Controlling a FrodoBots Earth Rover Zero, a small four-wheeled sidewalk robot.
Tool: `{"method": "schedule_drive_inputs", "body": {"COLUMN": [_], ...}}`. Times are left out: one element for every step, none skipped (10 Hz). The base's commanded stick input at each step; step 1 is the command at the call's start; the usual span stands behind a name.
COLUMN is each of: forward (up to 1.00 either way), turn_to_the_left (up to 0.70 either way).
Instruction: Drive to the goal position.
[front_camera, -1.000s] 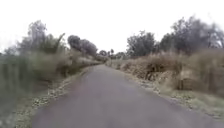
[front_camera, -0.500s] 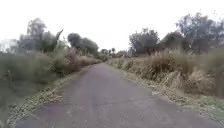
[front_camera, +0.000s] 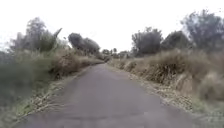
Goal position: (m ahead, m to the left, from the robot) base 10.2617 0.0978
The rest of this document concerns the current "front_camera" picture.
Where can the row of dark trees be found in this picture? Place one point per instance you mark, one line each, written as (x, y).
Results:
(186, 36)
(43, 38)

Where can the grey asphalt path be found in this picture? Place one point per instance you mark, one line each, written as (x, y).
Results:
(103, 100)

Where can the grass verge with dry leaves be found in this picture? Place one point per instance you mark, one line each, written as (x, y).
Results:
(36, 101)
(180, 98)

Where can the dry brown bushes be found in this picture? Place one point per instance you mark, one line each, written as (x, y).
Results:
(40, 68)
(180, 68)

